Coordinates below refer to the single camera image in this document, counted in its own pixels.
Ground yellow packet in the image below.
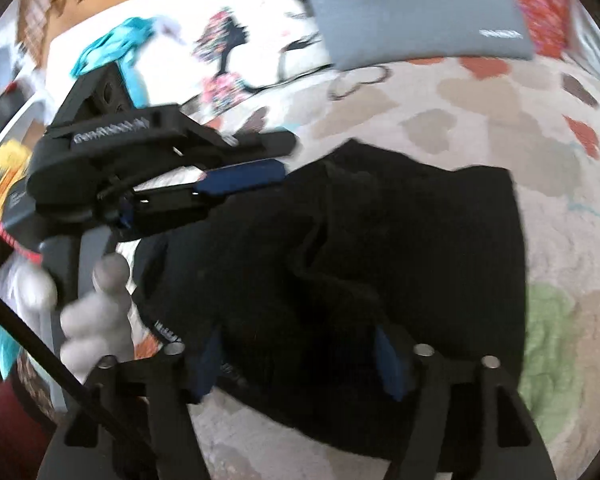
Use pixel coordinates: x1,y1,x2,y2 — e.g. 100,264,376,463
0,140,32,202

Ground teal cloth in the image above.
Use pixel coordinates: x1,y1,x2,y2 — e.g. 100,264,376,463
70,16,157,107

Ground grey folded garment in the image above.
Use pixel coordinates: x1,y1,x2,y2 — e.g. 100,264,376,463
297,0,537,72

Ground person's left hand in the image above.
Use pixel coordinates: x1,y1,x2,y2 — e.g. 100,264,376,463
59,254,134,383

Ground white sheet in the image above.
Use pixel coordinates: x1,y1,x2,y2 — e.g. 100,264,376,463
47,0,338,128

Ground black cable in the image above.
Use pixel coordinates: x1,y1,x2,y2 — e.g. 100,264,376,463
250,32,337,92

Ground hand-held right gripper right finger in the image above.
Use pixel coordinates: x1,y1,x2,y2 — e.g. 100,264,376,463
374,326,557,480

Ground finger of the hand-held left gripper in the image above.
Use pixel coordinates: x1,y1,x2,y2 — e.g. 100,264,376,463
180,120,300,167
130,158,287,227

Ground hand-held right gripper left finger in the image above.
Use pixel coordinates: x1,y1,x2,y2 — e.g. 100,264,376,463
35,329,226,480

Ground thin black rod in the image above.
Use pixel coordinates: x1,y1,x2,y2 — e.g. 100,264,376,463
0,280,161,463

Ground floral patterned cloth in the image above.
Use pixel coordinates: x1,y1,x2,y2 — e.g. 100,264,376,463
194,7,253,117

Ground heart printed blanket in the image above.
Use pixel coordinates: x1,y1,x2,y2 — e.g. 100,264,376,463
130,52,600,480

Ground black pants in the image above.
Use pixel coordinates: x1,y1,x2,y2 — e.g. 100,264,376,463
132,139,531,466

